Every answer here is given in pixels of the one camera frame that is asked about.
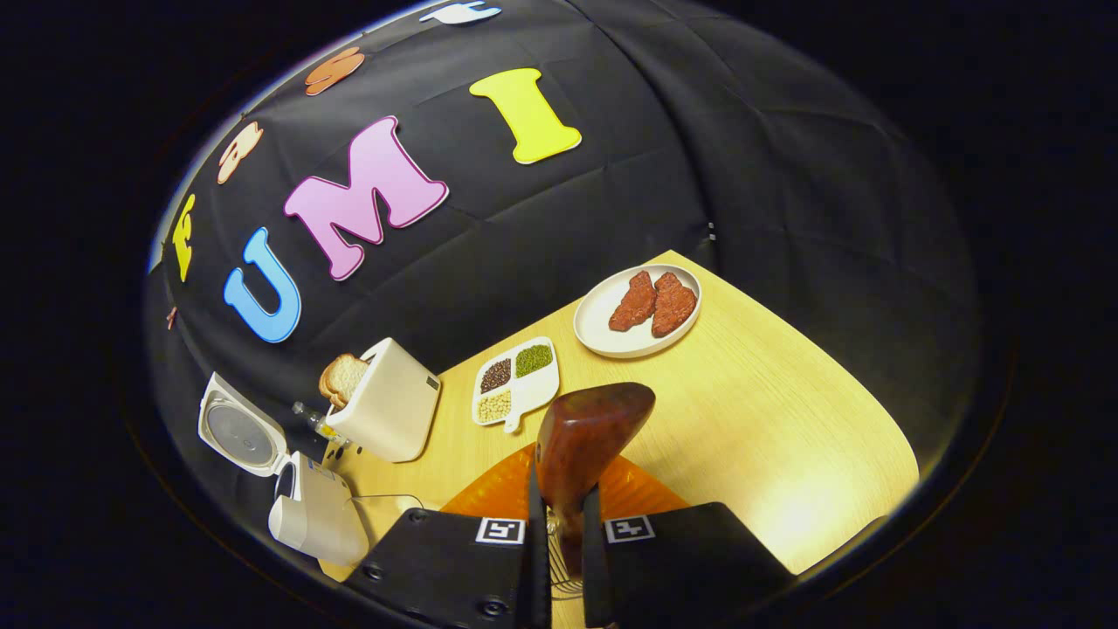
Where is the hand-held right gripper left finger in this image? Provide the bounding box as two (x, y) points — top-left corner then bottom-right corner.
(342, 441), (553, 629)

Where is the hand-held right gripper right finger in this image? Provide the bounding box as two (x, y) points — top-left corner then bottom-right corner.
(581, 454), (797, 629)

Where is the metal wire chopstick holder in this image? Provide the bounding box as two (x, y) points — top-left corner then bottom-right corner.
(549, 515), (584, 604)

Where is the brown wooden spoon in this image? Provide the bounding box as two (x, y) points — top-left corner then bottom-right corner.
(535, 382), (657, 577)

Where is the clear plastic rice container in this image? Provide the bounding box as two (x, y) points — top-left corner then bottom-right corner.
(348, 494), (427, 525)

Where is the white rice cooker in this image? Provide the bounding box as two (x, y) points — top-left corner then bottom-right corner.
(197, 372), (369, 567)

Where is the white divided bean dish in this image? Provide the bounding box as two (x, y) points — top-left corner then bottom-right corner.
(472, 336), (561, 434)

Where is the white toaster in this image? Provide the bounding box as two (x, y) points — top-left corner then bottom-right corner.
(325, 337), (442, 463)

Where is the round white plate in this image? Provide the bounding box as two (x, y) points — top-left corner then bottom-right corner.
(573, 264), (703, 360)

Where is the small clear bottle yellow label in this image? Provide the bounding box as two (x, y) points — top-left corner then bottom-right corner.
(292, 401), (350, 446)

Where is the red meat piece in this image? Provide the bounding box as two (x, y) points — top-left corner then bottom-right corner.
(608, 270), (658, 333)
(651, 272), (698, 339)

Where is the black backdrop cloth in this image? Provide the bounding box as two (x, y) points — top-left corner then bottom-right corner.
(144, 0), (979, 490)

